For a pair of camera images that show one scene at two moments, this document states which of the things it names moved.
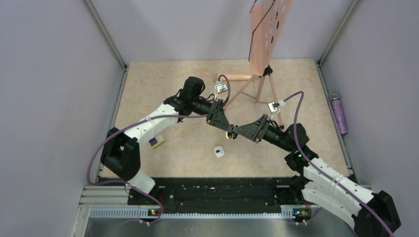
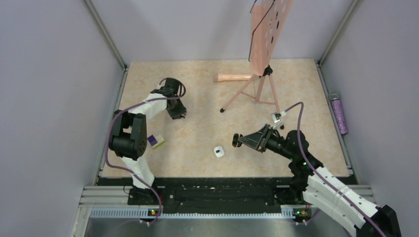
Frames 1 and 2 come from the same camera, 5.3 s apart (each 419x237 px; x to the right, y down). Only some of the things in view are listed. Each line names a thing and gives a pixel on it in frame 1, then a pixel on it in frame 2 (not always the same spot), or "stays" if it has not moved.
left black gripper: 217,117 → 181,110
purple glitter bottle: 335,99 stays
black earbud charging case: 229,135 → 235,142
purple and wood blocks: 156,141 stays
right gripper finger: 255,130 → 258,139
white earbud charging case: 219,151 stays
